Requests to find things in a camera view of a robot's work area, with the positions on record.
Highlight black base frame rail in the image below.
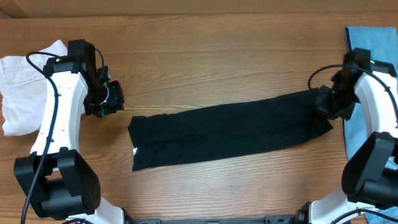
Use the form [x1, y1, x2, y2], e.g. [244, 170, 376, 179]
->
[126, 212, 309, 224]

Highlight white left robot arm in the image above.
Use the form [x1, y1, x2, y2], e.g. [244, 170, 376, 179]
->
[14, 39, 132, 224]

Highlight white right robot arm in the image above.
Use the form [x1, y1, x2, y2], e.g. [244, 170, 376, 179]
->
[288, 48, 397, 224]

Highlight black t-shirt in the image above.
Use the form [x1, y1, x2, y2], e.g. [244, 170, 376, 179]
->
[128, 89, 333, 171]

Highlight light blue denim jeans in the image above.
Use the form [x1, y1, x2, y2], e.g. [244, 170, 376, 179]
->
[343, 26, 398, 224]

